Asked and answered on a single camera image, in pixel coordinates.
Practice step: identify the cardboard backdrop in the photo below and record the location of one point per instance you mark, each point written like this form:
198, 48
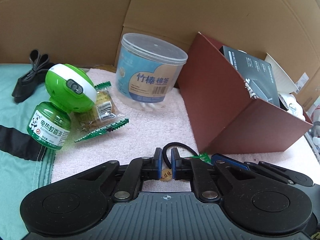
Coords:
75, 17

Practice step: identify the white plastic bowl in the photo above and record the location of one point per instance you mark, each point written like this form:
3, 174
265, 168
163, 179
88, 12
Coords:
296, 105

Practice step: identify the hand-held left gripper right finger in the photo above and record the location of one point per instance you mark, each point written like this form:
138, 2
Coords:
175, 163

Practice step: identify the small green packet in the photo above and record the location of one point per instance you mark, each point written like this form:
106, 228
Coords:
203, 157

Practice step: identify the pink towel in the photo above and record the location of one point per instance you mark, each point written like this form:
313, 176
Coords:
140, 130

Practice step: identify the white card sheet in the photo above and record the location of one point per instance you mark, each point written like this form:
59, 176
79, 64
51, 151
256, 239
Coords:
282, 77

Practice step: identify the black product box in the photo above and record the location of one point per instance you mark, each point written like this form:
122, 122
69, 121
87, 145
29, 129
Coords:
257, 80

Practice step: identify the green edged snack packet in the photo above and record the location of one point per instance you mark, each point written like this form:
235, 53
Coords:
105, 107

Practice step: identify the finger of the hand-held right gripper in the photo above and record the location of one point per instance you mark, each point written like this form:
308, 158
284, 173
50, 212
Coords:
225, 158

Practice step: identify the brown cardboard box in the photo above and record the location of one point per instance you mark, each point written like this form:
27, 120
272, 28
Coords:
217, 100

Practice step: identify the green mosquito repellent device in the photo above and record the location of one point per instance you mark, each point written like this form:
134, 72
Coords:
67, 87

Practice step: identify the clear plastic cotton swab tub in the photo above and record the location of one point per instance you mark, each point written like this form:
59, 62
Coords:
150, 80

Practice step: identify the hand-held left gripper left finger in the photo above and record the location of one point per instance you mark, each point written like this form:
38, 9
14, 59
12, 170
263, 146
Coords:
157, 163

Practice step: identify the white paper label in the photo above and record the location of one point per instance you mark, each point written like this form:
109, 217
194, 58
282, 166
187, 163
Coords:
302, 81

